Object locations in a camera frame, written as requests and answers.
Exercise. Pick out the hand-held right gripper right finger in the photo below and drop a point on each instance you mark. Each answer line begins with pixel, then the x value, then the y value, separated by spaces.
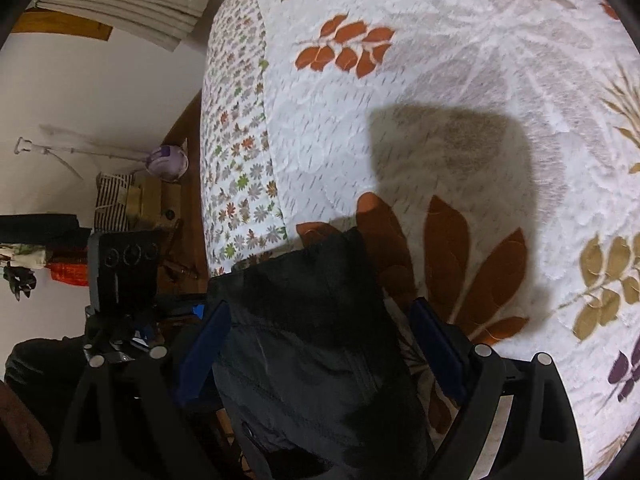
pixel 440 350

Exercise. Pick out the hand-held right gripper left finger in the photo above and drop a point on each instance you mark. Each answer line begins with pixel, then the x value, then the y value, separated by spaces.
pixel 210 340

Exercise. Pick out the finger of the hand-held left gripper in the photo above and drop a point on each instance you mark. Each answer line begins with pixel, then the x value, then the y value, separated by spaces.
pixel 192 308

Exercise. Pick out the black quilted pants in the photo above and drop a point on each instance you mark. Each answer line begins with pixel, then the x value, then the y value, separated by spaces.
pixel 310 335

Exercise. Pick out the red cloth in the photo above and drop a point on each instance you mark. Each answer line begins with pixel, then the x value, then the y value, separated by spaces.
pixel 67 272

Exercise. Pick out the striped bag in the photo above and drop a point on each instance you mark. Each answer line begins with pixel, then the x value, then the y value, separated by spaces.
pixel 112 200

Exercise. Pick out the tan box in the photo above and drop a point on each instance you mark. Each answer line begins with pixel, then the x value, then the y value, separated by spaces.
pixel 152 200

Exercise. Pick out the dark cloth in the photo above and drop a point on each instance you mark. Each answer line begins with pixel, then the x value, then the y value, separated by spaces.
pixel 40 230

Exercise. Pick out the person's leg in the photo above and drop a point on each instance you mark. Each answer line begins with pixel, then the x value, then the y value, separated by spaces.
pixel 45 365

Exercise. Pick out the white floral quilt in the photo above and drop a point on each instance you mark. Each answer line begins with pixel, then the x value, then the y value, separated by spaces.
pixel 450 110

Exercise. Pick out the wooden framed window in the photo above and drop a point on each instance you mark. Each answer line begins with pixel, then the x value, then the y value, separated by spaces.
pixel 70 26

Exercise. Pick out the beige curtain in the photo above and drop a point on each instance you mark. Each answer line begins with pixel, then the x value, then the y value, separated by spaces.
pixel 125 5

